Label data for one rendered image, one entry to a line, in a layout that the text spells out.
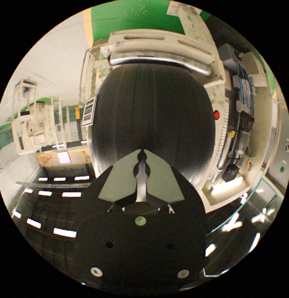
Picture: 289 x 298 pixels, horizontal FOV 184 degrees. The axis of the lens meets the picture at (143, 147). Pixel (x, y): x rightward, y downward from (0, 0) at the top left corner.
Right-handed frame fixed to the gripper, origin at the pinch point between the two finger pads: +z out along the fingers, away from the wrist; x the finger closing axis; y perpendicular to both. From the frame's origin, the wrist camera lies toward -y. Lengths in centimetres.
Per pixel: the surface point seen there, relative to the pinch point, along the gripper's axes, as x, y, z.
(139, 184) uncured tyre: -0.5, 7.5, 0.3
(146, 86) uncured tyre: 0.5, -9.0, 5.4
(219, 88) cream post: 33.8, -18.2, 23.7
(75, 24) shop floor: -68, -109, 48
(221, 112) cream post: 36.1, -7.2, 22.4
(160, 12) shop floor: 14, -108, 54
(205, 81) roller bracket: 23.5, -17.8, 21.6
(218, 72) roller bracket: 23.5, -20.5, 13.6
